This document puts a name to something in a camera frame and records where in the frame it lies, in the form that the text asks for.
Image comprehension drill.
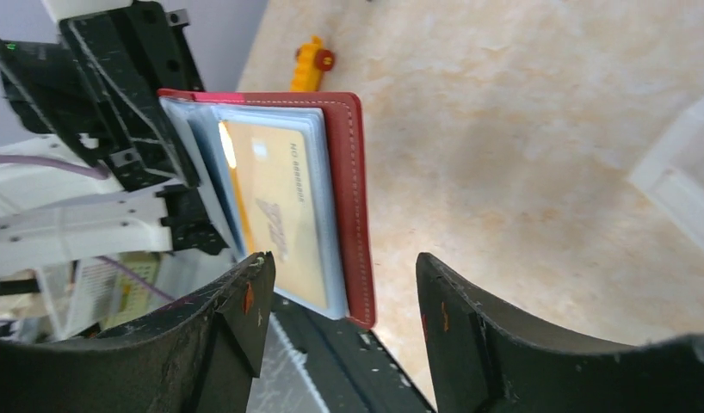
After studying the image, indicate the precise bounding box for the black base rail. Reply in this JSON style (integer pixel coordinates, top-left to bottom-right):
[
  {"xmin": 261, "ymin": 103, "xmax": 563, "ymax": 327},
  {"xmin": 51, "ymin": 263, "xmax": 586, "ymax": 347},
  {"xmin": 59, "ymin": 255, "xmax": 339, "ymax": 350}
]
[{"xmin": 247, "ymin": 296, "xmax": 434, "ymax": 413}]

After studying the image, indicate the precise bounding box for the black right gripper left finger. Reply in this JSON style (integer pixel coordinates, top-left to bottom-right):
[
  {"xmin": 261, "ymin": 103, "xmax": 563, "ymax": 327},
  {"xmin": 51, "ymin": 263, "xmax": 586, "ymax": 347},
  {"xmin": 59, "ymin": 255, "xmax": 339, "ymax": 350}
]
[{"xmin": 0, "ymin": 252, "xmax": 275, "ymax": 412}]

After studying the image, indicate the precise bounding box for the red card holder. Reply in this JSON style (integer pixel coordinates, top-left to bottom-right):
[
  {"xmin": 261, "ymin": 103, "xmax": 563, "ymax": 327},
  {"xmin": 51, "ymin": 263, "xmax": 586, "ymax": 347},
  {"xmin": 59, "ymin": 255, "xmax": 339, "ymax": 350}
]
[{"xmin": 158, "ymin": 89, "xmax": 376, "ymax": 329}]

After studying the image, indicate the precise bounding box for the gold credit card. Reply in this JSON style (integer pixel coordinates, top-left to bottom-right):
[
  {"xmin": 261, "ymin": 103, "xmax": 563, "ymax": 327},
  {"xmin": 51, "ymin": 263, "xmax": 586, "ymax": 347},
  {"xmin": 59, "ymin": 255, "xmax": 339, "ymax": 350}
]
[{"xmin": 219, "ymin": 120, "xmax": 331, "ymax": 311}]

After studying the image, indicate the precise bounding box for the white plastic bin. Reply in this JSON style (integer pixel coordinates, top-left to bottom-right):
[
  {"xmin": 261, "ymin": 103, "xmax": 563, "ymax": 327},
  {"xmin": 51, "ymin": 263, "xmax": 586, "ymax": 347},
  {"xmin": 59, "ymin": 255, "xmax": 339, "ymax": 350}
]
[{"xmin": 629, "ymin": 96, "xmax": 704, "ymax": 252}]

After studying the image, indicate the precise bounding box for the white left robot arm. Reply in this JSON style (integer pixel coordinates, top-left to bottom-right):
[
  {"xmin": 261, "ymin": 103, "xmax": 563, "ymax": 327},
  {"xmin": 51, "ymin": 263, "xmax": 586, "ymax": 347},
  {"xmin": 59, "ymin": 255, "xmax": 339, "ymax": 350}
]
[{"xmin": 0, "ymin": 1, "xmax": 237, "ymax": 277}]

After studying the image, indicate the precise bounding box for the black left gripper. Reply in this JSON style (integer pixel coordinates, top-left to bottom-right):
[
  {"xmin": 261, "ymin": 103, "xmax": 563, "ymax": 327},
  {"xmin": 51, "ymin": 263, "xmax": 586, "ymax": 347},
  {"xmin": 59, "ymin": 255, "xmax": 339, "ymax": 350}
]
[{"xmin": 0, "ymin": 1, "xmax": 230, "ymax": 255}]

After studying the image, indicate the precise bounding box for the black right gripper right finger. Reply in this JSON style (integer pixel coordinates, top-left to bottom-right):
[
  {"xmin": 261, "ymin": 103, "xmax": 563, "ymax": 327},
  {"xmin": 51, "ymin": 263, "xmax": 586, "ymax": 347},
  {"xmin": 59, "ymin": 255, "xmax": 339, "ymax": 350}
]
[{"xmin": 416, "ymin": 253, "xmax": 704, "ymax": 412}]

